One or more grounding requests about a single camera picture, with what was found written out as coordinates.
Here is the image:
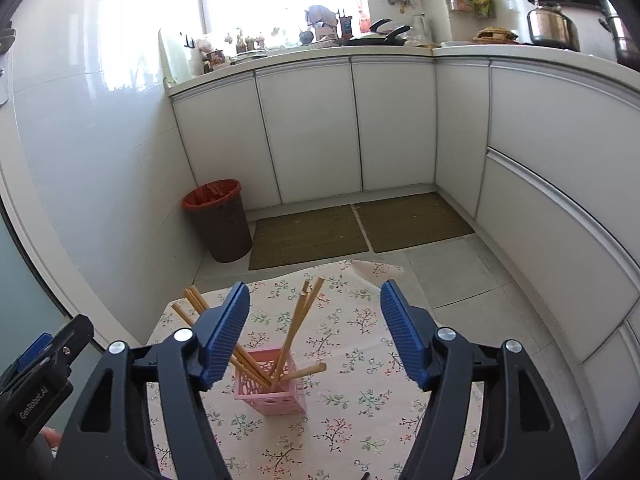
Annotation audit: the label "floral tablecloth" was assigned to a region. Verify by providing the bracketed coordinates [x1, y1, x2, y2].
[144, 258, 486, 480]

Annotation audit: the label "brown trash bin red liner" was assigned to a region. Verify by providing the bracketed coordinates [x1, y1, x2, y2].
[181, 179, 253, 263]

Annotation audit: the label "black frying pan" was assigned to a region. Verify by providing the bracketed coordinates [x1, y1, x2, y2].
[344, 18, 411, 47]

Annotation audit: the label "wooden chopstick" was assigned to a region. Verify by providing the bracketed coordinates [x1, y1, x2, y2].
[172, 304, 250, 391]
[270, 280, 309, 391]
[279, 362, 326, 382]
[183, 286, 271, 390]
[188, 285, 275, 389]
[272, 275, 327, 390]

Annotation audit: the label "brown floor mat right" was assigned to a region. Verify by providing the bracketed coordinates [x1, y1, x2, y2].
[355, 193, 474, 252]

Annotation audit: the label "steel kettle pot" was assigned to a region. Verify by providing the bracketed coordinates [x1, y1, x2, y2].
[526, 0, 580, 52]

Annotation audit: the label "steel stock pot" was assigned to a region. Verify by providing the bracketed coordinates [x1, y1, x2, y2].
[599, 0, 640, 70]

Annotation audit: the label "glass sliding door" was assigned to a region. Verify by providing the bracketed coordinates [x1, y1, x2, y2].
[1, 254, 148, 479]

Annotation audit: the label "white kitchen cabinets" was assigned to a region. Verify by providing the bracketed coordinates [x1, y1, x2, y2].
[168, 46, 639, 430]

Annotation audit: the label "left hand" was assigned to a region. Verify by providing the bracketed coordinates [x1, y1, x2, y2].
[40, 427, 62, 448]

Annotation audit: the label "pink perforated utensil holder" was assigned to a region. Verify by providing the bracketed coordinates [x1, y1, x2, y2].
[233, 346, 307, 417]

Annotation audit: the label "brown floor mat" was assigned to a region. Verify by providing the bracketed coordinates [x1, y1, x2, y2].
[355, 193, 474, 252]
[248, 205, 368, 270]

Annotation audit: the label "brown floor mat left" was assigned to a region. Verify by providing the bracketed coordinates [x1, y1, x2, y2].
[248, 205, 368, 270]

